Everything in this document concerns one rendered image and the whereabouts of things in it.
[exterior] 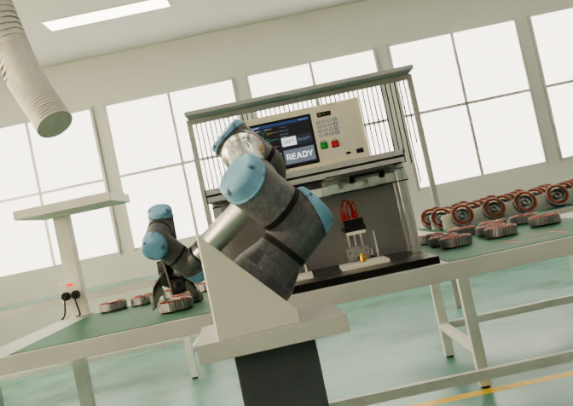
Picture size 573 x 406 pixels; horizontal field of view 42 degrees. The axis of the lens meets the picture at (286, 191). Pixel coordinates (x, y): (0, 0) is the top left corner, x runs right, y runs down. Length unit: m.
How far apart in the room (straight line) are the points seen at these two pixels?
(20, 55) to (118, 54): 5.77
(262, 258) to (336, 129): 0.97
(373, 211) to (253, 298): 1.16
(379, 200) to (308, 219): 1.01
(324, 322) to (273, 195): 0.30
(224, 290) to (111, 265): 7.51
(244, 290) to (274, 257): 0.13
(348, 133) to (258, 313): 1.11
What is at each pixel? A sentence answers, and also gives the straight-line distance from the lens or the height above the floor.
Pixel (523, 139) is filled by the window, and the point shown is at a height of 1.30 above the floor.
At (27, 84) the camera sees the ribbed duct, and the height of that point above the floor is 1.76.
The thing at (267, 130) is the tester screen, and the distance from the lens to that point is 2.56.
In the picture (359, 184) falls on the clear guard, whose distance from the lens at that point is 2.28.
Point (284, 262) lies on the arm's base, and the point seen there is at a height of 0.87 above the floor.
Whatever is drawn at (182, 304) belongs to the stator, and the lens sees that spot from 2.43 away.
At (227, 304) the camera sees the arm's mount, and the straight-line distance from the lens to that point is 1.58.
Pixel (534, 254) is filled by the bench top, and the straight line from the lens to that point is 2.26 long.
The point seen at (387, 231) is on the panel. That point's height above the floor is 0.85.
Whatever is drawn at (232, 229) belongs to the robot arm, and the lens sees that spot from 2.18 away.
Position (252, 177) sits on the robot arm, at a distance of 1.64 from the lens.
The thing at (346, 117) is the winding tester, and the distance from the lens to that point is 2.57.
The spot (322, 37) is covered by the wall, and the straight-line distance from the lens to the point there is 9.08.
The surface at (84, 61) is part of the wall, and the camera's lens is 9.32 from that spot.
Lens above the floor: 0.96
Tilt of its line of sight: 2 degrees up
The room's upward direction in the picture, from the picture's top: 12 degrees counter-clockwise
